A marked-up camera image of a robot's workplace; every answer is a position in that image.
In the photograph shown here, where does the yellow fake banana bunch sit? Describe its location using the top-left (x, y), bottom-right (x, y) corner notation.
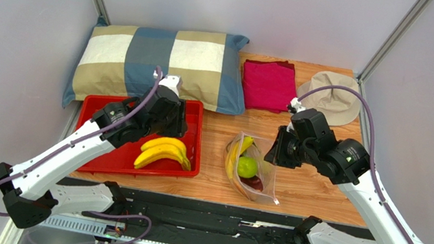
top-left (133, 137), bottom-right (191, 171)

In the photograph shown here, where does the clear zip top bag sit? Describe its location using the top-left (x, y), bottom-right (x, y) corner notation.
top-left (223, 131), bottom-right (279, 205)

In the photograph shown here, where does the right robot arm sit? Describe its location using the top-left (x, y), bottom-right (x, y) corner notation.
top-left (265, 105), bottom-right (423, 244)

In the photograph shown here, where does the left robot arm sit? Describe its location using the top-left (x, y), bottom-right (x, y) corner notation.
top-left (0, 85), bottom-right (187, 229)

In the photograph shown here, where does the single yellow fake banana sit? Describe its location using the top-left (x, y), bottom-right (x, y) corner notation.
top-left (224, 135), bottom-right (254, 180)

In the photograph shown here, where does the fake orange bread slice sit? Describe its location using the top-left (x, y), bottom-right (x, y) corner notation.
top-left (239, 176), bottom-right (264, 192)

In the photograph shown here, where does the red plastic tray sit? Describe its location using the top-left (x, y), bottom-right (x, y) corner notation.
top-left (78, 100), bottom-right (203, 178)

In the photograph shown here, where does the magenta folded cloth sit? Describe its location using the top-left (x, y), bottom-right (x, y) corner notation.
top-left (242, 60), bottom-right (297, 113)

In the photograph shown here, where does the beige bucket hat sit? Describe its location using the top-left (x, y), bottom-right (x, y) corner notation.
top-left (296, 71), bottom-right (361, 126)

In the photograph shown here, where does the plaid pillow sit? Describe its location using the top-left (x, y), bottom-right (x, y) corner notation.
top-left (61, 16), bottom-right (249, 115)

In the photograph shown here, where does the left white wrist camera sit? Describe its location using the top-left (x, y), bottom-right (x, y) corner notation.
top-left (159, 74), bottom-right (182, 98)

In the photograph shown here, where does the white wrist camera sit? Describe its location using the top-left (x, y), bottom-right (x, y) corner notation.
top-left (159, 74), bottom-right (182, 98)
top-left (287, 97), bottom-right (307, 133)

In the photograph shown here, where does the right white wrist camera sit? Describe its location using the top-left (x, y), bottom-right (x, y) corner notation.
top-left (287, 97), bottom-right (307, 133)

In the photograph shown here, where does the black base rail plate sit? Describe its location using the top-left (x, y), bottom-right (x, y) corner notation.
top-left (53, 175), bottom-right (380, 244)

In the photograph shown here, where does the right aluminium frame post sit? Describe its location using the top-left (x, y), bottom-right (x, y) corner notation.
top-left (357, 0), bottom-right (433, 84)

